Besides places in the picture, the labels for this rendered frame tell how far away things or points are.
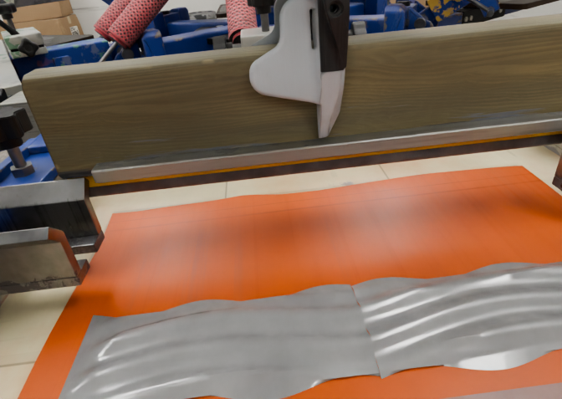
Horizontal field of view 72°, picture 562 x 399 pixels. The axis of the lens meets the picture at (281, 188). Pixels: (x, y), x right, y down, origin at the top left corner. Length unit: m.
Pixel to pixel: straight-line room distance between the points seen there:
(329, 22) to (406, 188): 0.21
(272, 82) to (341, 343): 0.16
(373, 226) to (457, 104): 0.11
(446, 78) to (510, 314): 0.16
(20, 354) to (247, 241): 0.17
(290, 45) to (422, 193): 0.20
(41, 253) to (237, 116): 0.16
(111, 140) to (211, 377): 0.17
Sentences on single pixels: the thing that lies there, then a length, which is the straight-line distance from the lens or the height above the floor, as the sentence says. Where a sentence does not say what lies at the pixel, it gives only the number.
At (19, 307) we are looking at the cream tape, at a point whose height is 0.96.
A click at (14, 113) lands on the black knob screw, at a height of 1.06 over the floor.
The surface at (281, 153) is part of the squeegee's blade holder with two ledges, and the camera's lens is 0.28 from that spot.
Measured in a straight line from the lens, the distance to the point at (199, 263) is 0.32.
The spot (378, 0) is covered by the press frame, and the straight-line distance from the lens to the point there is 1.23.
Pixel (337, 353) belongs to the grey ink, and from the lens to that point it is 0.24.
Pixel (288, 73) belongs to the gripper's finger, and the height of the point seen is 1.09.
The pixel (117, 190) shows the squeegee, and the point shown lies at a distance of 0.33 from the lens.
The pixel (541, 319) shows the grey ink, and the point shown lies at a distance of 0.28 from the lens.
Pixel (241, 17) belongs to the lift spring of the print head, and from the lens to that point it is 0.70.
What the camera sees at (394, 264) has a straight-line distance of 0.30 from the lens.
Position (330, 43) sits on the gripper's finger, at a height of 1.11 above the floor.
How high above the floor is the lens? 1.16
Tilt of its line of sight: 31 degrees down
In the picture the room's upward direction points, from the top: 6 degrees counter-clockwise
